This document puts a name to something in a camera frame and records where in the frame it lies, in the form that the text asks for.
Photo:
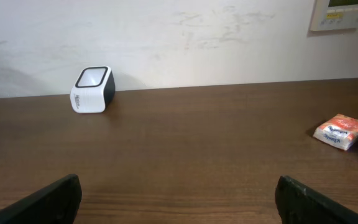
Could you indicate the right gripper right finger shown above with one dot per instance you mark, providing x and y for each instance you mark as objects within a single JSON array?
[{"x": 297, "y": 204}]

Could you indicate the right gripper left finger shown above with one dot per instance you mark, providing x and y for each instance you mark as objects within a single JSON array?
[{"x": 56, "y": 203}]

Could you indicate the orange snack packet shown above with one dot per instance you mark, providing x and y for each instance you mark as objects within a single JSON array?
[{"x": 340, "y": 132}]

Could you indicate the beige wall control panel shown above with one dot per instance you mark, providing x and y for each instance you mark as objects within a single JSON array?
[{"x": 334, "y": 15}]

